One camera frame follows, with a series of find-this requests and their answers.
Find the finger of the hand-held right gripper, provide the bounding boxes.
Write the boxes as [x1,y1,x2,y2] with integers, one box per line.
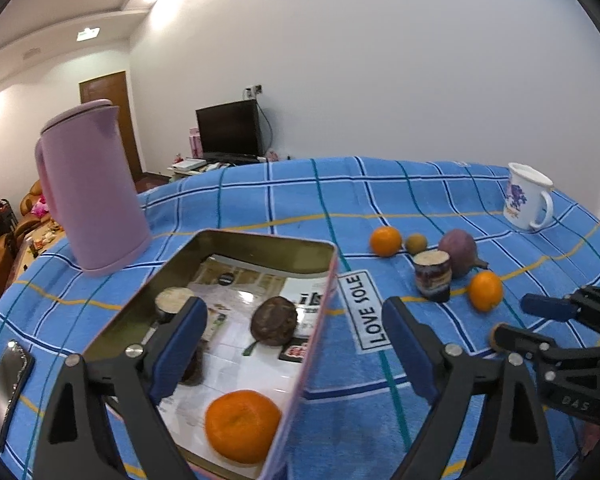
[520,285,600,333]
[495,324,571,368]

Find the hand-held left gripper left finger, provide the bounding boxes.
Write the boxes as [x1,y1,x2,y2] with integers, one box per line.
[32,296,209,480]

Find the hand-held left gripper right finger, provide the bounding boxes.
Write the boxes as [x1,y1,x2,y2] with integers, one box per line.
[381,296,556,480]

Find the sugarcane piece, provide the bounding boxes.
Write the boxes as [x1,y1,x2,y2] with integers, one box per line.
[154,287,207,387]
[413,251,452,303]

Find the orange mandarin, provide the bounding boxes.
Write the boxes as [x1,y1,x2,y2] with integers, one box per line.
[205,390,283,464]
[468,271,504,312]
[370,226,403,258]

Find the dark brown passion fruit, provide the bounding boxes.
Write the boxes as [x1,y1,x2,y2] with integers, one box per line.
[241,296,299,357]

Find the purple round beet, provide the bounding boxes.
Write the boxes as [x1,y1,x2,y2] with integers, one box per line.
[438,229,490,279]

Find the rectangular metal tin box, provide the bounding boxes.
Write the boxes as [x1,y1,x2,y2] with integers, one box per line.
[82,229,340,480]

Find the white printed mug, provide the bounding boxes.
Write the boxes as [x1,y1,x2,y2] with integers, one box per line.
[502,162,555,232]

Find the black smartphone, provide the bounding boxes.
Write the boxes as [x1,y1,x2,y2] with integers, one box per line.
[0,340,35,453]

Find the wooden coffee table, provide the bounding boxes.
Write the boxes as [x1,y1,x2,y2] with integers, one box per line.
[15,220,71,261]

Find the pink electric kettle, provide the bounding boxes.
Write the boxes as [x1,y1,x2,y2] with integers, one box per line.
[34,100,152,277]

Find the white television stand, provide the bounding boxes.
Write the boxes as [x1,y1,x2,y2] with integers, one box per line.
[167,155,281,183]

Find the blue plaid blanket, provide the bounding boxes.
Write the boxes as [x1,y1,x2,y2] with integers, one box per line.
[0,156,600,480]

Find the orange-brown sofa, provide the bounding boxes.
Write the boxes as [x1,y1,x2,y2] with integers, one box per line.
[19,181,48,231]

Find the brown wooden door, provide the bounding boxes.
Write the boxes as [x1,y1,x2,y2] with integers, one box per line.
[79,71,144,181]

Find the black television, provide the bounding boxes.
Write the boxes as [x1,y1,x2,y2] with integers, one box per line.
[196,99,261,157]

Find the black television cable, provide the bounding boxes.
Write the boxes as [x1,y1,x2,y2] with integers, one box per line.
[257,105,274,153]

